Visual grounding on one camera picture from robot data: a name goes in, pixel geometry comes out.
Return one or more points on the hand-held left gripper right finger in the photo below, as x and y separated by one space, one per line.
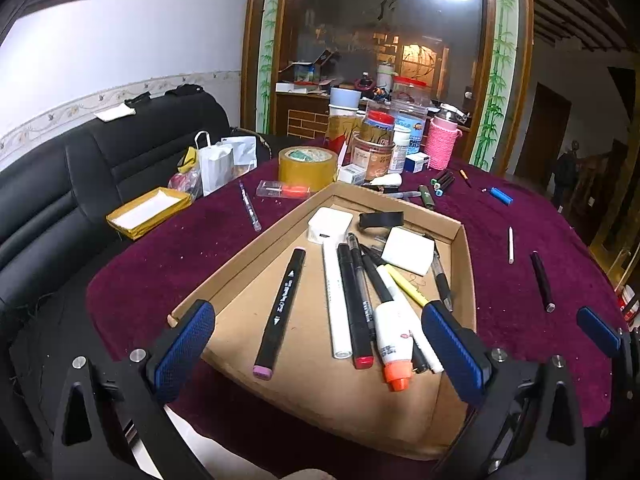
457 352

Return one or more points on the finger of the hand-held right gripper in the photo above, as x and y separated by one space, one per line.
600 330

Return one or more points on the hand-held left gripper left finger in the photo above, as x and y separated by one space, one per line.
182 350

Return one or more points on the white glue bottle orange cap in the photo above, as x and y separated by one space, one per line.
392 340

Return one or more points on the thick black gel pen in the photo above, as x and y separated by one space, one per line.
442 280

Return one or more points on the yellow mechanical pencil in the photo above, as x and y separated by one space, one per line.
407 285

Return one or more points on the slim black pen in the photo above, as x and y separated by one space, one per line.
377 280

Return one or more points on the black marker purple cap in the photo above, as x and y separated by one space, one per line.
282 305

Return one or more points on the white cube charger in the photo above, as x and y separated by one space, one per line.
407 250

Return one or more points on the white marker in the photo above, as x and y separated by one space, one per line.
335 300

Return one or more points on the shallow cardboard box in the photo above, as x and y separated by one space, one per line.
310 400

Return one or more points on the clear gel pen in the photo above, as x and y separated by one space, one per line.
356 255

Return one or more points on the white charger with prongs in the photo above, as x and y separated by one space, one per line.
327 222

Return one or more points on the black pen silver tip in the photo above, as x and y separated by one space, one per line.
542 280

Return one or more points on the purple tablecloth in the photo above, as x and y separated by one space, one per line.
175 260

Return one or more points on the thin white pen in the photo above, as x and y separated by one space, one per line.
510 245

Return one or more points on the gold framed screen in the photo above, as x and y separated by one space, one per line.
615 210

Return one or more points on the yellow tray white inside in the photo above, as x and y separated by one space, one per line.
147 210

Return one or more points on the wooden stair railing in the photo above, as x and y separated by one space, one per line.
597 180

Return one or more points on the green lighter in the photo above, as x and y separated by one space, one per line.
426 196

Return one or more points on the clear purple pen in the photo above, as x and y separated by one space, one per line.
250 205

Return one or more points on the blue lighter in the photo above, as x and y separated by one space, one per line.
501 196

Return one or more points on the clear silver pen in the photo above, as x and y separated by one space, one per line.
402 194

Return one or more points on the small orange black pen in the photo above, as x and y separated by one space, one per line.
465 178

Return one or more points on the yellow red snack bag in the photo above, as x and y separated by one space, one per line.
186 170

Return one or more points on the small white eraser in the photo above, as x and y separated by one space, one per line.
387 180

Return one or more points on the white paper bag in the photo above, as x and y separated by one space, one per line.
215 165

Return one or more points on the clear case orange insert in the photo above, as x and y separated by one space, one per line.
285 190

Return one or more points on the small blue white box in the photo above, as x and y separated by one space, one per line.
417 162

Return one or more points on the brown wooden door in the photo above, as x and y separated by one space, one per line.
542 135

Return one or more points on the small white barcode box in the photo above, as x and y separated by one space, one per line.
352 174

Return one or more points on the white pouch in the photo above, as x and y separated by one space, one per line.
245 152

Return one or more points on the small white bottle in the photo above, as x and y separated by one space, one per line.
401 152

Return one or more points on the black leather sofa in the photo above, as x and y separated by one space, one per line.
75 170

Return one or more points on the clear jar gold label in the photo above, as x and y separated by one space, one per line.
372 157

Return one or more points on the pink knit-covered bottle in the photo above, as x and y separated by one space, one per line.
442 140

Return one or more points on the yellow tape roll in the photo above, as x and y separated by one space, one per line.
306 170

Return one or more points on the clear jar blue label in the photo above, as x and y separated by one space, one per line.
410 127

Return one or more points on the jar with blue red lid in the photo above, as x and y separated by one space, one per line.
378 121

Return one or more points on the gold patterned bag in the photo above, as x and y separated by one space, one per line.
345 135

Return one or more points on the white paper sheet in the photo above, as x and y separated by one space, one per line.
115 112

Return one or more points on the black bag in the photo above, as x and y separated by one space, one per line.
184 90

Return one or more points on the wooden cabinet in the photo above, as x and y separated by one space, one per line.
305 115

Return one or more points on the clear jar red lid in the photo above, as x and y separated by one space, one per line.
411 90

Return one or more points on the bamboo painted panel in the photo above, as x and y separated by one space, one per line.
269 50
500 60

